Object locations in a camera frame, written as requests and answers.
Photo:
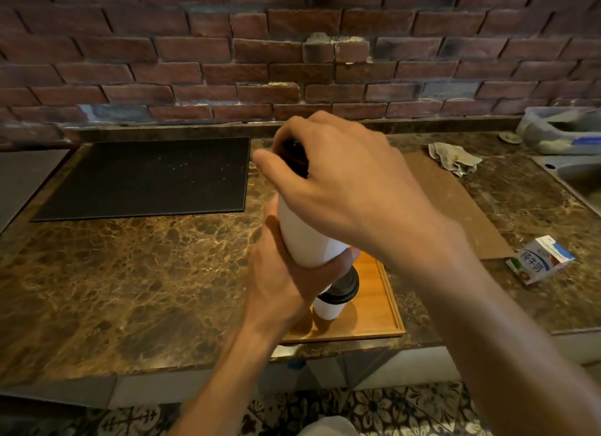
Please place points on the person's right hand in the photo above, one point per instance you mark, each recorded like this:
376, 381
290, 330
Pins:
366, 191

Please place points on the person's left hand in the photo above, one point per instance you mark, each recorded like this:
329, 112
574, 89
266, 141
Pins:
277, 285

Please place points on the white paper cup black lid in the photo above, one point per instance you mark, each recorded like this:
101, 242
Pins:
333, 299
305, 238

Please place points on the square wooden tray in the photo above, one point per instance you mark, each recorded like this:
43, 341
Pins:
375, 304

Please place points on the person's right forearm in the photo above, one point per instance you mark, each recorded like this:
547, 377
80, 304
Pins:
507, 346

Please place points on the person's light grey clothing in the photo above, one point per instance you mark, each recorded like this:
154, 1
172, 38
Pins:
328, 426

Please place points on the small blue tape piece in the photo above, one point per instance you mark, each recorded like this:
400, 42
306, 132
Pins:
296, 364

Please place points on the brown flat board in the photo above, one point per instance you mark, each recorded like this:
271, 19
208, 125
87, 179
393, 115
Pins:
451, 201

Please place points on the crumpled beige rag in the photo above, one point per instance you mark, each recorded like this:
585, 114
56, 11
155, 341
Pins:
453, 158

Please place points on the small round pale sink plug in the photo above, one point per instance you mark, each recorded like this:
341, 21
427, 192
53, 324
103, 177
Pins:
510, 137

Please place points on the black rubber mat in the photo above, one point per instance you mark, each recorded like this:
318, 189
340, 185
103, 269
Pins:
141, 177

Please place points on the white blue milk carton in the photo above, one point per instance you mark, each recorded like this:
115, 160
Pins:
537, 262

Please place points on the clear plastic container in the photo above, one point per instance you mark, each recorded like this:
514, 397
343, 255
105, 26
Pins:
558, 133

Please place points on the steel sink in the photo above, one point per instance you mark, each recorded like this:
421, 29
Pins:
577, 177

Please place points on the white drawer front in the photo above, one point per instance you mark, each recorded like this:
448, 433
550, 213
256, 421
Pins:
582, 349

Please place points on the grey metal panel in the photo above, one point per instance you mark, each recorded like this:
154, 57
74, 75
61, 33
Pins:
26, 182

